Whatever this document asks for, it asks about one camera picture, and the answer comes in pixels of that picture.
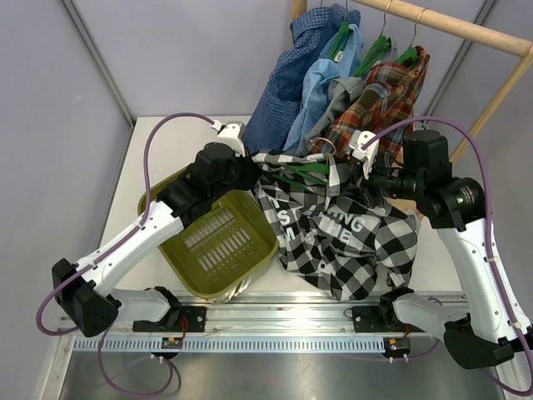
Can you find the grey shirt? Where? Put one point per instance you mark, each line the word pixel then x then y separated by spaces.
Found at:
pixel 340 93

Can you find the wooden clothes rack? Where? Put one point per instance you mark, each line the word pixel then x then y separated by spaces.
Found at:
pixel 471 34

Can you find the olive green plastic basket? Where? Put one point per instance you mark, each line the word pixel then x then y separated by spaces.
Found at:
pixel 221 254

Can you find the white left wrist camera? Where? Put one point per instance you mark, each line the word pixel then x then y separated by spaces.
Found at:
pixel 231 134

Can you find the green hanger of grey shirt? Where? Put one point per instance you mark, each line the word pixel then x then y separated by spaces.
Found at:
pixel 380 47

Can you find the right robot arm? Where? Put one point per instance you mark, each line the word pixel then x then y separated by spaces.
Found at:
pixel 495 327

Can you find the white slotted cable duct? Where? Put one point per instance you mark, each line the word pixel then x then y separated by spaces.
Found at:
pixel 199 344

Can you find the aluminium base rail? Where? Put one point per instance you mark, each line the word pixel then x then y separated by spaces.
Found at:
pixel 275 316

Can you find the black white checkered shirt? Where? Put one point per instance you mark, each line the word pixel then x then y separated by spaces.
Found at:
pixel 331 241

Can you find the light blue shirt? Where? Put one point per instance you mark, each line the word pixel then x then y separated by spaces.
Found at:
pixel 317 80

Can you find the dark blue checkered shirt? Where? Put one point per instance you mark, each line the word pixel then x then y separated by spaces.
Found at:
pixel 280 102

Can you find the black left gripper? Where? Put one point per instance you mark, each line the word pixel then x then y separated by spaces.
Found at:
pixel 251 171

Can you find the green hanger of plaid shirt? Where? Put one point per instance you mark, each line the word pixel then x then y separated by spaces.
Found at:
pixel 410 57

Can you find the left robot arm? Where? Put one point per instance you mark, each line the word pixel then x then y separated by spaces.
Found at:
pixel 86 290

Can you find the green hanger of blue shirt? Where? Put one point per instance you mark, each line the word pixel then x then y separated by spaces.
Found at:
pixel 341 38

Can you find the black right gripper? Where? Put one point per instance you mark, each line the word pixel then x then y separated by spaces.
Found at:
pixel 372 198

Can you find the green hanger with metal hook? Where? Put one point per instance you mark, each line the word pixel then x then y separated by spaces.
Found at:
pixel 304 174

